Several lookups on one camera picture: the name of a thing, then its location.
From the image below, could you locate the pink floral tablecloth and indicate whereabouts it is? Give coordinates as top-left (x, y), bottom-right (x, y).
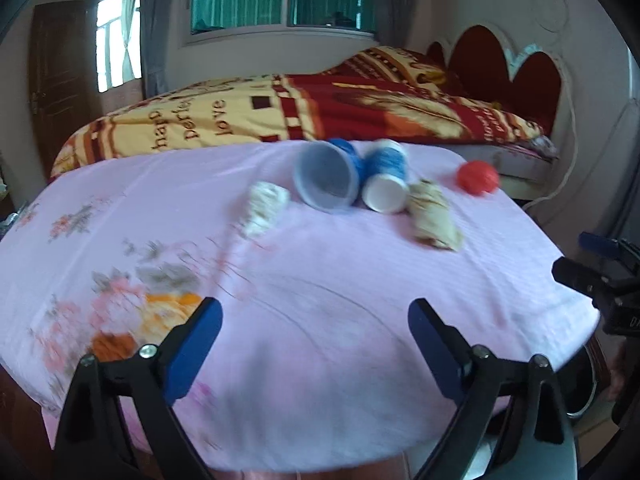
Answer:
top-left (0, 140), bottom-right (601, 471)

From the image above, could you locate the red ball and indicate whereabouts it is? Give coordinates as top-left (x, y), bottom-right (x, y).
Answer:
top-left (456, 160), bottom-right (501, 196)

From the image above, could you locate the brown wooden door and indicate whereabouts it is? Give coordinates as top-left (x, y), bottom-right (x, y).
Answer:
top-left (27, 0), bottom-right (98, 136)

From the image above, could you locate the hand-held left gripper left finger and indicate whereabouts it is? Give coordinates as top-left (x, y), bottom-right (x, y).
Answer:
top-left (52, 296), bottom-right (224, 480)

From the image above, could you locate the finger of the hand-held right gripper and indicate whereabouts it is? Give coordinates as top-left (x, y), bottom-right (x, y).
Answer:
top-left (579, 231), bottom-right (640, 273)
top-left (552, 257), bottom-right (640, 311)

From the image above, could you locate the grey floral mattress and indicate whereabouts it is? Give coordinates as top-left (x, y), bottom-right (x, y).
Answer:
top-left (450, 145), bottom-right (558, 178)

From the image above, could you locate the blue white paper cup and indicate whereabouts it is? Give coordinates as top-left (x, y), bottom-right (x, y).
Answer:
top-left (361, 139), bottom-right (410, 213)

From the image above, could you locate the grey curtain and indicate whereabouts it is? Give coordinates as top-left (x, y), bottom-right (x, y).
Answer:
top-left (140, 0), bottom-right (196, 96)
top-left (372, 0), bottom-right (436, 53)

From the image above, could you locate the beige wrapper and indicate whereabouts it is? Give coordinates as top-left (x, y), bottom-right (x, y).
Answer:
top-left (406, 178), bottom-right (463, 252)

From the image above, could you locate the black bucket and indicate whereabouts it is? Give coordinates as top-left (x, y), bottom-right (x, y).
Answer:
top-left (565, 342), bottom-right (608, 418)

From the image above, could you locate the floral pillow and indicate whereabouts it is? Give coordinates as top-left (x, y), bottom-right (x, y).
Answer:
top-left (530, 135), bottom-right (560, 158)

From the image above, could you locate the white paper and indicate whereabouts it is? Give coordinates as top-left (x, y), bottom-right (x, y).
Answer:
top-left (241, 181), bottom-right (292, 239)

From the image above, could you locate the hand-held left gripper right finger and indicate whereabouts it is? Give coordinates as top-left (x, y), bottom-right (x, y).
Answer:
top-left (407, 297), bottom-right (578, 480)

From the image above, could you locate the red yellow printed blanket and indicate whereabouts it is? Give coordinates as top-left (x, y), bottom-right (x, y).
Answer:
top-left (50, 46), bottom-right (546, 183)

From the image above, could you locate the bright side window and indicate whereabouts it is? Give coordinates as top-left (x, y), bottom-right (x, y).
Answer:
top-left (95, 0), bottom-right (143, 93)

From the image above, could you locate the white red bed frame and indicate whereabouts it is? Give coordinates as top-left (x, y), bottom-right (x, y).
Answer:
top-left (425, 24), bottom-right (576, 221)

